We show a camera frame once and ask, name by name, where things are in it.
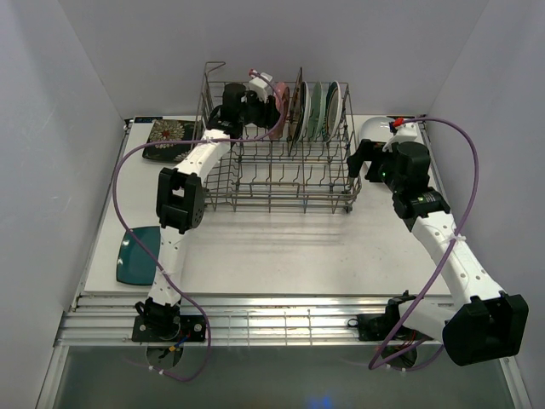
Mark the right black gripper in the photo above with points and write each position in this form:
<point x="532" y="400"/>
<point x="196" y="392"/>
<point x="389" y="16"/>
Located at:
<point x="368" y="151"/>

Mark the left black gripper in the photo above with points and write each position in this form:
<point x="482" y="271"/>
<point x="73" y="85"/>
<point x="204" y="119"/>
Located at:
<point x="270" y="116"/>

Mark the pink dotted scalloped plate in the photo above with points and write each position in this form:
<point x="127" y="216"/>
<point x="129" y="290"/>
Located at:
<point x="279" y="111"/>

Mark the cream floral square plate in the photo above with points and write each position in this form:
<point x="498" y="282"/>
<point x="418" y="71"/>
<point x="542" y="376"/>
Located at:
<point x="295" y="112"/>

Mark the green red rimmed white plate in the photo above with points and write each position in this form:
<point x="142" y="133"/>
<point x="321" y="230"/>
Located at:
<point x="333" y="111"/>

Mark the green floral plate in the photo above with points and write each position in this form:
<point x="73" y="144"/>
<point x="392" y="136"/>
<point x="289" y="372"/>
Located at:
<point x="316" y="116"/>

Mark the white oval plate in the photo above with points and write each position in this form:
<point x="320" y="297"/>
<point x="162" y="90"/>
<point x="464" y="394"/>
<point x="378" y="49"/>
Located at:
<point x="376" y="129"/>

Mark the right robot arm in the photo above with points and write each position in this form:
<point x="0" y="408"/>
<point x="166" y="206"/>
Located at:
<point x="486" y="323"/>

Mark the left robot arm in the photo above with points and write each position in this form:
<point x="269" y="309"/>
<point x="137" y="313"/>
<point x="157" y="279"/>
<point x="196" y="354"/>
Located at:
<point x="180" y="207"/>

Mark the black floral square plate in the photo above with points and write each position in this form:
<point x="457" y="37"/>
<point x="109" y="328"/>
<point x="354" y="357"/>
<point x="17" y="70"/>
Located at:
<point x="167" y="131"/>

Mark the dark teal plate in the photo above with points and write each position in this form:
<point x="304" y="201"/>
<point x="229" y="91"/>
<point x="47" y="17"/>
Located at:
<point x="134" y="265"/>

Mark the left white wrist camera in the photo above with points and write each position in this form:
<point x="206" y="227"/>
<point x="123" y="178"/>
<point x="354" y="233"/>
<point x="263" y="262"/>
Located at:
<point x="261" y="84"/>

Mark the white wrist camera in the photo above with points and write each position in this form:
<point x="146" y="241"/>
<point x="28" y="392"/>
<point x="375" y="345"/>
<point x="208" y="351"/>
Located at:
<point x="400" y="132"/>
<point x="261" y="84"/>

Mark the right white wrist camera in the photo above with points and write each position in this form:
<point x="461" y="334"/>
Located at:
<point x="400" y="132"/>

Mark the grey wire dish rack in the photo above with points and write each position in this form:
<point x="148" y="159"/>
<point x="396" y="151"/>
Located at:
<point x="260" y="173"/>

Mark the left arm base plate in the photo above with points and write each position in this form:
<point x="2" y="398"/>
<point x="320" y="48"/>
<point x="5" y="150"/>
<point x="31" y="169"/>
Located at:
<point x="190" y="327"/>

